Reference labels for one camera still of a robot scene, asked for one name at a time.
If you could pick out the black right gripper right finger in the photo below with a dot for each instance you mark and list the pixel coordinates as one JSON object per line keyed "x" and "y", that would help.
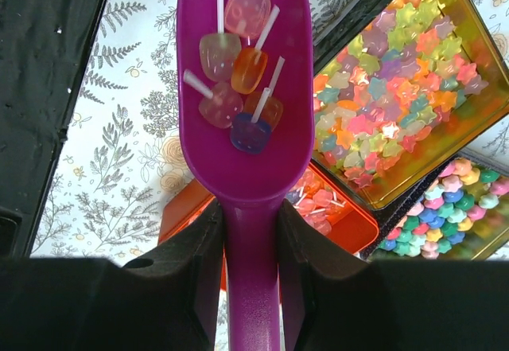
{"x": 332, "y": 300}

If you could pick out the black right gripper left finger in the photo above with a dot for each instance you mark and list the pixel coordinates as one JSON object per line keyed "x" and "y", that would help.
{"x": 166, "y": 299}

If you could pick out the tin of translucent star candies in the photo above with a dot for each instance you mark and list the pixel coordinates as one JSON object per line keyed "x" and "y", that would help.
{"x": 417, "y": 81}

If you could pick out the purple plastic scoop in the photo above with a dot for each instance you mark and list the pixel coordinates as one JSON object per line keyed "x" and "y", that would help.
{"x": 251, "y": 187}

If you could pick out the tin of opaque star candies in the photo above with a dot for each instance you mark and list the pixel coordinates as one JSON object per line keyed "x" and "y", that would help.
{"x": 462, "y": 215}

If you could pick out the orange tray of lollipops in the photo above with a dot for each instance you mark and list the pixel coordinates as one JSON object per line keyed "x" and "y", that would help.
{"x": 321, "y": 203}

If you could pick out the floral table mat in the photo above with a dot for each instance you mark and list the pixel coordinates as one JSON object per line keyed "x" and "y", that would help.
{"x": 122, "y": 162}

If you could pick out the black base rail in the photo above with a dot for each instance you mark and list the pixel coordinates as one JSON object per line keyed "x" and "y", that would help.
{"x": 45, "y": 45}

